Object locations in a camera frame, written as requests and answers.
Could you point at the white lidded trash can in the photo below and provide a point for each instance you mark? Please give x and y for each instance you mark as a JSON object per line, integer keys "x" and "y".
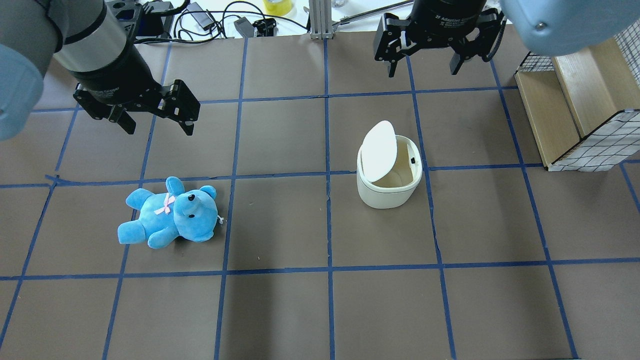
{"x": 389, "y": 167}

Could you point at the wooden box with grid cloth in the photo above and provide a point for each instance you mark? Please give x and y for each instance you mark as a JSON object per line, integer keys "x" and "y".
{"x": 583, "y": 108}

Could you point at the aluminium frame post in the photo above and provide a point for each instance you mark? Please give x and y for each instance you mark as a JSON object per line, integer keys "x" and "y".
{"x": 320, "y": 16}

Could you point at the yellow tape roll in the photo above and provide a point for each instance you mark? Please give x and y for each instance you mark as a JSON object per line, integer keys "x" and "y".
{"x": 277, "y": 7}

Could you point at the black power adapter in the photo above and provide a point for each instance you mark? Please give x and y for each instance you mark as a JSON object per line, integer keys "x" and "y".
{"x": 201, "y": 17}

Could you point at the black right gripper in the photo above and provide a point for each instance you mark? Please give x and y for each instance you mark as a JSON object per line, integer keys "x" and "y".
{"x": 445, "y": 20}

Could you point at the long metal grabber rod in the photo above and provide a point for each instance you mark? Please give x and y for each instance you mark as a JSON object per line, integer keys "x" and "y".
{"x": 369, "y": 13}

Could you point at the blue teddy bear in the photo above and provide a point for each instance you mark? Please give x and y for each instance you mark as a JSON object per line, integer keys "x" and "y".
{"x": 176, "y": 213}

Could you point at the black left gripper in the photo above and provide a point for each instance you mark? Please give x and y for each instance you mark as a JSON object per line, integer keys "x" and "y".
{"x": 114, "y": 72}

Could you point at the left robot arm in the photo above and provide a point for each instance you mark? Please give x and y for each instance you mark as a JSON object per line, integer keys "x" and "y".
{"x": 96, "y": 42}

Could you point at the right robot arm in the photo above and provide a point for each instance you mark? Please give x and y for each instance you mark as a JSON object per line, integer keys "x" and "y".
{"x": 546, "y": 27}

